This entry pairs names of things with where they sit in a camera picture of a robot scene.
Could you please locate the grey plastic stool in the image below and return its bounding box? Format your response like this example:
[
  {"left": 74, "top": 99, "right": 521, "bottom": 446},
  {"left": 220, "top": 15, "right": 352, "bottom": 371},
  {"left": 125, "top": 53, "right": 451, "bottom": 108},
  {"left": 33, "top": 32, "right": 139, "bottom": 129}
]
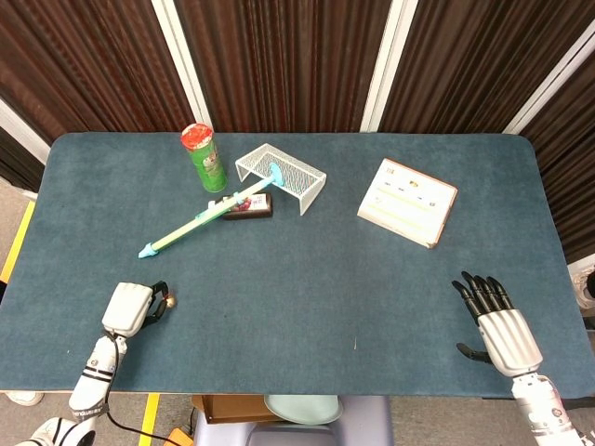
[{"left": 192, "top": 395, "right": 395, "bottom": 446}]

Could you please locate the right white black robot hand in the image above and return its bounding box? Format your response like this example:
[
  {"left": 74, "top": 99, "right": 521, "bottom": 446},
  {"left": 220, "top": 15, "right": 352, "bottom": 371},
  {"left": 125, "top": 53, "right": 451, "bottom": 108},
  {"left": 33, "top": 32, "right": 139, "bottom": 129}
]
[{"left": 451, "top": 270, "right": 544, "bottom": 378}]

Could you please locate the brown pleated screen panel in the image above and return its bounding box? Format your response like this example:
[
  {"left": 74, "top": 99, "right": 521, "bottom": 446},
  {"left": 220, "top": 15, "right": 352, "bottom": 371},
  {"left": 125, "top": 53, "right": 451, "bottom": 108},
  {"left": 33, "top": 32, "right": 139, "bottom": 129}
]
[
  {"left": 0, "top": 127, "right": 46, "bottom": 192},
  {"left": 172, "top": 0, "right": 392, "bottom": 135},
  {"left": 520, "top": 58, "right": 595, "bottom": 264},
  {"left": 0, "top": 0, "right": 196, "bottom": 145},
  {"left": 378, "top": 0, "right": 595, "bottom": 135}
]

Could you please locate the white flat cardboard box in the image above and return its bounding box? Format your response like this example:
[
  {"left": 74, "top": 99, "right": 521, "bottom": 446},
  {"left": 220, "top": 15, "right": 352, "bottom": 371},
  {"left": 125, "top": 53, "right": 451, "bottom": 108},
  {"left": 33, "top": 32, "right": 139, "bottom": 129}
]
[{"left": 356, "top": 157, "right": 459, "bottom": 250}]

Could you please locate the white wire mesh rack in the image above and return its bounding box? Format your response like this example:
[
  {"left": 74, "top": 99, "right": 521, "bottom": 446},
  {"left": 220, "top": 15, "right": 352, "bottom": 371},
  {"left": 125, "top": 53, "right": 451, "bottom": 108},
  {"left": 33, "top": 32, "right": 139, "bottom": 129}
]
[{"left": 234, "top": 142, "right": 327, "bottom": 216}]

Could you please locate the small dark snack box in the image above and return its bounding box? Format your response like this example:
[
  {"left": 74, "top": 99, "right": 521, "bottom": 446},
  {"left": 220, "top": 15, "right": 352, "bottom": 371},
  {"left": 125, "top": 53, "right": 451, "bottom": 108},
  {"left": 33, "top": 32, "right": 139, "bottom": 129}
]
[{"left": 207, "top": 192, "right": 274, "bottom": 220}]

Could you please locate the brown cardboard box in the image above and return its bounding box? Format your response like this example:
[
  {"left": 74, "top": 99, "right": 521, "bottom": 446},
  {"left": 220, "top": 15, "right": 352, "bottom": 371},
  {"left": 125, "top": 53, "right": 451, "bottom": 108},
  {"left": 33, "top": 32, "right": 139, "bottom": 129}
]
[{"left": 191, "top": 394, "right": 280, "bottom": 425}]

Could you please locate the long white-blue toy stick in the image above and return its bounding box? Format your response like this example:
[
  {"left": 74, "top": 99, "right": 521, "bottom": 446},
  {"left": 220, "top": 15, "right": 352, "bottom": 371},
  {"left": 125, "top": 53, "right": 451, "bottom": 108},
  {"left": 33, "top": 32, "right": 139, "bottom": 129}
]
[{"left": 137, "top": 162, "right": 284, "bottom": 259}]

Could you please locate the green chip can red lid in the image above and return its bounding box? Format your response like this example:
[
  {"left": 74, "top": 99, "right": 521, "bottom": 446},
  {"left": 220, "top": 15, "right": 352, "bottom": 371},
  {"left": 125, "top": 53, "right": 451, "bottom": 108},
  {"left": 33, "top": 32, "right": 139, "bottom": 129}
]
[{"left": 179, "top": 122, "right": 229, "bottom": 193}]

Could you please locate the pale teal round plate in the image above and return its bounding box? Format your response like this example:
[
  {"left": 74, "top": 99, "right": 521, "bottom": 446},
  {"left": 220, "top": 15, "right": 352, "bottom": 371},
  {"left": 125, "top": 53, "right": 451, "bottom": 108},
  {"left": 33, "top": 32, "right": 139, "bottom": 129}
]
[{"left": 263, "top": 394, "right": 344, "bottom": 426}]

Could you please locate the black cable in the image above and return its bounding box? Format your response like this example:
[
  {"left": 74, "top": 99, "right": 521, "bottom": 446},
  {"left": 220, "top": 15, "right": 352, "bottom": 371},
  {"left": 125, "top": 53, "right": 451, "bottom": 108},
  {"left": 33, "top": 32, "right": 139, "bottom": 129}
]
[{"left": 102, "top": 328, "right": 176, "bottom": 446}]

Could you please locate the orange flat object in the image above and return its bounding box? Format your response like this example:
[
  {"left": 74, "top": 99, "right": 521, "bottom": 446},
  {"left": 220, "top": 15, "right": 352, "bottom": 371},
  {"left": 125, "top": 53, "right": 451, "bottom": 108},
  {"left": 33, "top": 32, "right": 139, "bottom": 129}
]
[{"left": 162, "top": 426, "right": 194, "bottom": 446}]

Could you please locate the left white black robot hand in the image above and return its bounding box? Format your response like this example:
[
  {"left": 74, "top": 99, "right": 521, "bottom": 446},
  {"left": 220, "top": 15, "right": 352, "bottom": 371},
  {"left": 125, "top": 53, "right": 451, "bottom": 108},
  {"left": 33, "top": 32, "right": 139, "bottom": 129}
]
[{"left": 100, "top": 280, "right": 172, "bottom": 339}]

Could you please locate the blue felt table mat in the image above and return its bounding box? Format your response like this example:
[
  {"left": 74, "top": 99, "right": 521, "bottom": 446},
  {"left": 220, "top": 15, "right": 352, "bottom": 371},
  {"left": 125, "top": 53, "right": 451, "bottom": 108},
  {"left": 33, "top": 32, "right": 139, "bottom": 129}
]
[{"left": 0, "top": 132, "right": 595, "bottom": 400}]

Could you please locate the white screen frame post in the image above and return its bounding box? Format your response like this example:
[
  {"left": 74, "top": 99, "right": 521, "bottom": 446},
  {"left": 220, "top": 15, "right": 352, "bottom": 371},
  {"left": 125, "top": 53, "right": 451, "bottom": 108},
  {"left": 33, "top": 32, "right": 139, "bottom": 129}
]
[
  {"left": 0, "top": 99, "right": 51, "bottom": 164},
  {"left": 151, "top": 0, "right": 214, "bottom": 132},
  {"left": 360, "top": 0, "right": 406, "bottom": 134},
  {"left": 503, "top": 32, "right": 595, "bottom": 136}
]

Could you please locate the white ornate furniture piece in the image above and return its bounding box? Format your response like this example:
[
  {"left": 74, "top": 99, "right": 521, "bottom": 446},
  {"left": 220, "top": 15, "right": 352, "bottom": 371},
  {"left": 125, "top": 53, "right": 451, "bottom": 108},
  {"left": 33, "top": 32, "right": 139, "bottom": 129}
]
[{"left": 567, "top": 253, "right": 595, "bottom": 320}]

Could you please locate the white shoe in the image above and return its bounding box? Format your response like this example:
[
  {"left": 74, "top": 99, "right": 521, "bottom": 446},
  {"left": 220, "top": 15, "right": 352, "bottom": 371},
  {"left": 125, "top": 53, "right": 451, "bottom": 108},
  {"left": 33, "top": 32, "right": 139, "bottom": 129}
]
[{"left": 4, "top": 391, "right": 46, "bottom": 406}]

